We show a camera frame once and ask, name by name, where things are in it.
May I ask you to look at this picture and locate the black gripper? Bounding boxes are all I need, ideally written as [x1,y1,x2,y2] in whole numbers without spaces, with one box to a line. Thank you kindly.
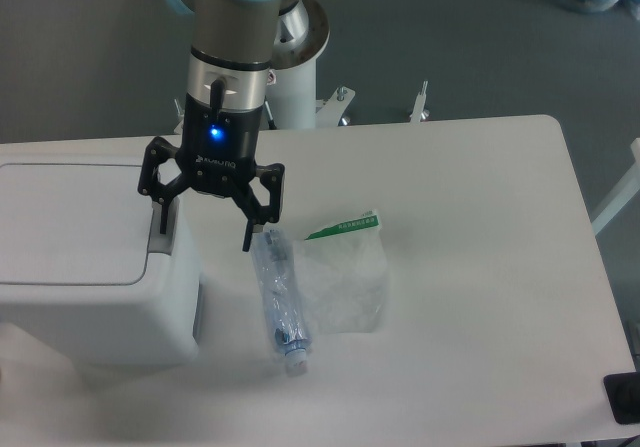
[137,94,286,253]

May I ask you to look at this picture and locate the white trash can lid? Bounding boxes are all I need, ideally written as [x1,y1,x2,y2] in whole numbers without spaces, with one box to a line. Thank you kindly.
[1,162,173,286]

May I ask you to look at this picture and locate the white trash can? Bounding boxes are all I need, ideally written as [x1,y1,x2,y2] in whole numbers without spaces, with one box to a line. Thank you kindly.
[1,153,202,366]

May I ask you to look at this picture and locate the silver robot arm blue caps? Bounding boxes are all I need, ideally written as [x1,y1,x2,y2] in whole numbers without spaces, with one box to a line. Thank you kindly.
[138,0,305,249]

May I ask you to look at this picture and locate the crushed clear plastic bottle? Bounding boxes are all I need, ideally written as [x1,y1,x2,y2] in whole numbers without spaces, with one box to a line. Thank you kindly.
[250,229,312,376]

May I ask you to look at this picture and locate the clear plastic bag green label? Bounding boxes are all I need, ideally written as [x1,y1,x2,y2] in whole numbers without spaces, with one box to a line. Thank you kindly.
[292,209,390,335]

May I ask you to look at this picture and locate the black device at table edge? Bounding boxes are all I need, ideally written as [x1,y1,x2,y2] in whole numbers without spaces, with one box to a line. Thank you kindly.
[603,372,639,425]

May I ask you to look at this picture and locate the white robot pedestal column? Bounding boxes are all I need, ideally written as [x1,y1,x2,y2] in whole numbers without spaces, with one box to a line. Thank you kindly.
[266,60,317,130]

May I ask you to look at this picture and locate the white metal base frame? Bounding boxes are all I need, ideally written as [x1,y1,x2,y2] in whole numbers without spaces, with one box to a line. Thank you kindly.
[173,80,430,134]

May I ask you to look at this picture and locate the white frame leg right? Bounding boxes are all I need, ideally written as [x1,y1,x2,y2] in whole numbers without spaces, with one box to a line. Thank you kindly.
[590,138,639,236]

